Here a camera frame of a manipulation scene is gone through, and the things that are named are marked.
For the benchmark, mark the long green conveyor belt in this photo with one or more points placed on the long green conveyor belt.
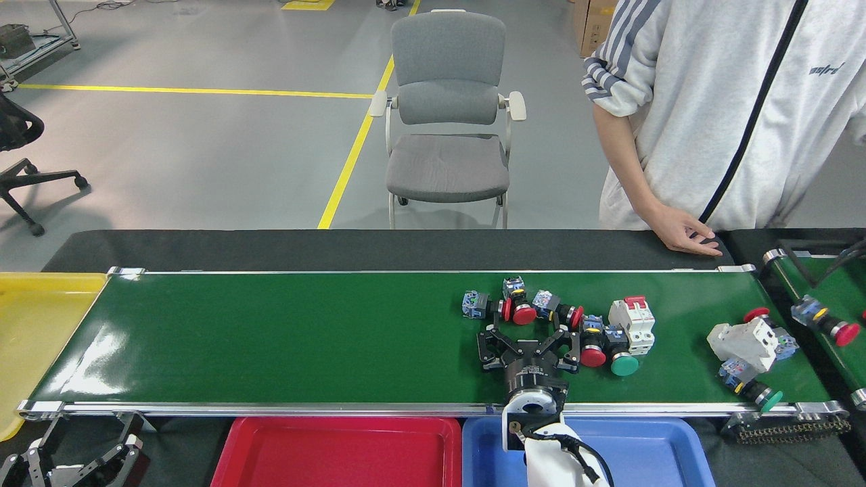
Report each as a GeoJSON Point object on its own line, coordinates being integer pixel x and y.
{"type": "Point", "coordinates": [304, 338]}

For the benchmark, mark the metal cart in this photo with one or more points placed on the metal cart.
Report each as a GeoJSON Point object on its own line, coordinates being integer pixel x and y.
{"type": "Point", "coordinates": [17, 40]}

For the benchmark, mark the grey office chair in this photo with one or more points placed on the grey office chair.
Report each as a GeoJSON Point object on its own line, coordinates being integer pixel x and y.
{"type": "Point", "coordinates": [446, 166]}

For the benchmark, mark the blue plastic tray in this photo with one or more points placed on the blue plastic tray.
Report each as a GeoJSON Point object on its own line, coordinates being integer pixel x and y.
{"type": "Point", "coordinates": [643, 453]}

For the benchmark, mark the person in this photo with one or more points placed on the person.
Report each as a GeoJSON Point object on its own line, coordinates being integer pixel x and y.
{"type": "Point", "coordinates": [731, 101]}

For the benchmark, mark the cardboard box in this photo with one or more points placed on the cardboard box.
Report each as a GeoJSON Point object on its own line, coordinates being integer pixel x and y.
{"type": "Point", "coordinates": [595, 27]}

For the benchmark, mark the black office chair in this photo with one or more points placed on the black office chair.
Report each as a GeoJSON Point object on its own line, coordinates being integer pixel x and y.
{"type": "Point", "coordinates": [13, 128]}

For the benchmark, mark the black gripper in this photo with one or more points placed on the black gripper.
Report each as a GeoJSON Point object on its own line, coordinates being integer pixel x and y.
{"type": "Point", "coordinates": [536, 375]}

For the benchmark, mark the white circuit breaker red lever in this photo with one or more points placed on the white circuit breaker red lever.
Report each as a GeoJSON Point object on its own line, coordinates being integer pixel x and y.
{"type": "Point", "coordinates": [632, 325]}

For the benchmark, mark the red plastic tray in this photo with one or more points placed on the red plastic tray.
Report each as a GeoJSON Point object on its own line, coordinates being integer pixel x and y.
{"type": "Point", "coordinates": [338, 453]}

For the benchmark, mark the yellow plastic tray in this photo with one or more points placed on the yellow plastic tray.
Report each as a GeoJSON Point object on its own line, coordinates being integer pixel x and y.
{"type": "Point", "coordinates": [40, 338]}

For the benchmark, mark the person's right hand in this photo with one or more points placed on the person's right hand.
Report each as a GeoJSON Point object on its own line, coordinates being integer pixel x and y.
{"type": "Point", "coordinates": [676, 226]}

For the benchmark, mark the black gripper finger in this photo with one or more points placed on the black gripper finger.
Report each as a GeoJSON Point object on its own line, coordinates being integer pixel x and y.
{"type": "Point", "coordinates": [40, 460]}
{"type": "Point", "coordinates": [128, 460]}

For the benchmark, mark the short green conveyor belt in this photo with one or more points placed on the short green conveyor belt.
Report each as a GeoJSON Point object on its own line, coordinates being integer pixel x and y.
{"type": "Point", "coordinates": [854, 365]}

